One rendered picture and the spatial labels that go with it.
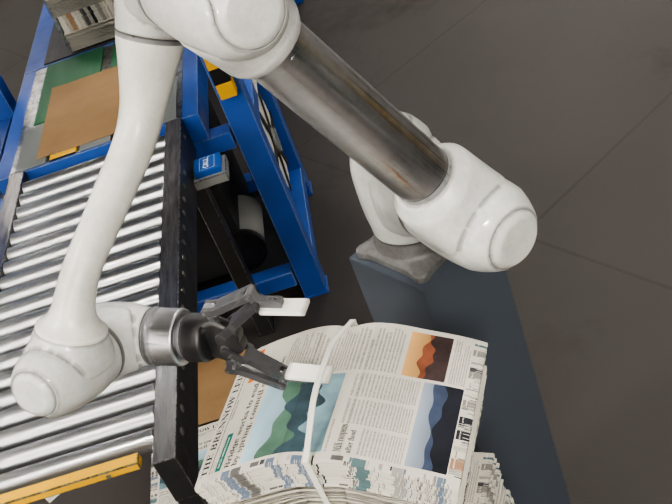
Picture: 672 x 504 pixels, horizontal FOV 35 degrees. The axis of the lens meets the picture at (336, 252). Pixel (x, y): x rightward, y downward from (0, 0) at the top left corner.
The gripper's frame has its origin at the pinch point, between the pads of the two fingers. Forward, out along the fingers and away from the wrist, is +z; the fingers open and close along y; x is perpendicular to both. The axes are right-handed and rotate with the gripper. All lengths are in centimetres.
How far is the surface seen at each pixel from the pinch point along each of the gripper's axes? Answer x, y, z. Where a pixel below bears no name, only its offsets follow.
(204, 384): -101, 130, -99
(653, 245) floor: -155, 120, 38
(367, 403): 2.5, 10.7, 6.8
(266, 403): 0.7, 14.1, -11.1
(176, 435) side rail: -16, 45, -45
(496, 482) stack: -6.9, 41.3, 20.7
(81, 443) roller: -14, 48, -67
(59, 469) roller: -7, 48, -69
